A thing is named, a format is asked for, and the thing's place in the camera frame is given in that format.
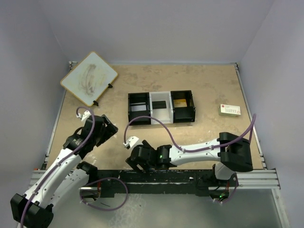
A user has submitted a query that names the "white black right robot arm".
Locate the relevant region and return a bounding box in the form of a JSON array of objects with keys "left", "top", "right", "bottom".
[{"left": 123, "top": 132, "right": 253, "bottom": 181}]

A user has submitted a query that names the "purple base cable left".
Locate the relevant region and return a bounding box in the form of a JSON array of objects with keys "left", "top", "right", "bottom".
[{"left": 79, "top": 177, "right": 129, "bottom": 211}]

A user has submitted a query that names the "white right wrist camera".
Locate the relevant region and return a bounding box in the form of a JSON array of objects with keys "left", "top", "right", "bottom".
[{"left": 123, "top": 136, "right": 140, "bottom": 149}]

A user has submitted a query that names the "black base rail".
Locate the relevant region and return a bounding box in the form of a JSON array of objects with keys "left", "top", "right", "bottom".
[{"left": 86, "top": 170, "right": 237, "bottom": 198}]

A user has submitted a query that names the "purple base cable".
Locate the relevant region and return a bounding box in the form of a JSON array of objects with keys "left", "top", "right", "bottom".
[
  {"left": 212, "top": 174, "right": 238, "bottom": 205},
  {"left": 79, "top": 177, "right": 129, "bottom": 211}
]

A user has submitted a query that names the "small white card box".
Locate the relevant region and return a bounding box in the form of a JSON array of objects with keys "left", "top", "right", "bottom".
[{"left": 218, "top": 104, "right": 241, "bottom": 117}]

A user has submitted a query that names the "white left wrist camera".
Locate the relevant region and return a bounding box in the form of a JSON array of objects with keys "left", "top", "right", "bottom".
[{"left": 76, "top": 110, "right": 91, "bottom": 122}]

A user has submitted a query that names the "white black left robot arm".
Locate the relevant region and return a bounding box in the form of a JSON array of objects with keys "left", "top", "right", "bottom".
[{"left": 10, "top": 114, "right": 118, "bottom": 228}]

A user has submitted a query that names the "black whiteboard stand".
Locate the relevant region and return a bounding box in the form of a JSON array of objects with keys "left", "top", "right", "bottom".
[{"left": 93, "top": 83, "right": 113, "bottom": 107}]

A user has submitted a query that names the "gold card in tray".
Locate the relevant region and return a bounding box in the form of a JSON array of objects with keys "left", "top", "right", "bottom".
[{"left": 173, "top": 99, "right": 188, "bottom": 108}]

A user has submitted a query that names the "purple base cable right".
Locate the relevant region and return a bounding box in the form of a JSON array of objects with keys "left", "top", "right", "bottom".
[{"left": 212, "top": 174, "right": 238, "bottom": 205}]

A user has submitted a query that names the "black and white tray organizer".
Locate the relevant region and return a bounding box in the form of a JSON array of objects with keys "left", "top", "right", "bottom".
[{"left": 128, "top": 90, "right": 196, "bottom": 126}]

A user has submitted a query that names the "yellow-framed whiteboard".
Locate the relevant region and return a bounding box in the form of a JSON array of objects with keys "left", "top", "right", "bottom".
[{"left": 60, "top": 51, "right": 118, "bottom": 107}]

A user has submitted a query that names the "black card in tray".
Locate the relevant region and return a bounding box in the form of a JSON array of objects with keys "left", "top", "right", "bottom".
[{"left": 152, "top": 101, "right": 167, "bottom": 109}]

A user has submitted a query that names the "white card in tray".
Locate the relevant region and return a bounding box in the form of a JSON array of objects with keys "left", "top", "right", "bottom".
[{"left": 131, "top": 105, "right": 146, "bottom": 112}]

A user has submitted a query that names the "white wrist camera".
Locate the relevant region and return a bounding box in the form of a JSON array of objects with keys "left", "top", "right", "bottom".
[
  {"left": 123, "top": 136, "right": 140, "bottom": 149},
  {"left": 76, "top": 110, "right": 91, "bottom": 122}
]

